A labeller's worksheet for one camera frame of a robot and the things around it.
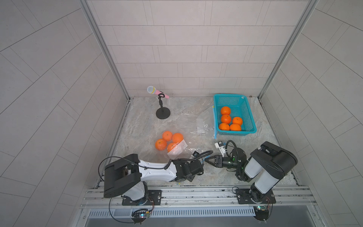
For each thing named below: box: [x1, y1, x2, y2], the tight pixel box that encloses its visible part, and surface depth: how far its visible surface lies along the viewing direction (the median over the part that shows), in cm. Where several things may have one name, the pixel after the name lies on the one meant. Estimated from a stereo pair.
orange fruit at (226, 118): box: [221, 113, 232, 125], surface depth 99 cm
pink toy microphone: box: [146, 85, 170, 99], surface depth 88 cm
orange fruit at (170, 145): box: [166, 142, 178, 153], surface depth 84 cm
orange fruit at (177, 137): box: [172, 132, 184, 144], surface depth 91 cm
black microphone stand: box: [155, 92, 171, 120], surface depth 107 cm
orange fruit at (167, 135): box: [162, 130, 173, 142], surface depth 91 cm
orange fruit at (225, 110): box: [220, 105, 231, 115], surface depth 104 cm
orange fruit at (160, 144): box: [155, 138, 167, 151], surface depth 86 cm
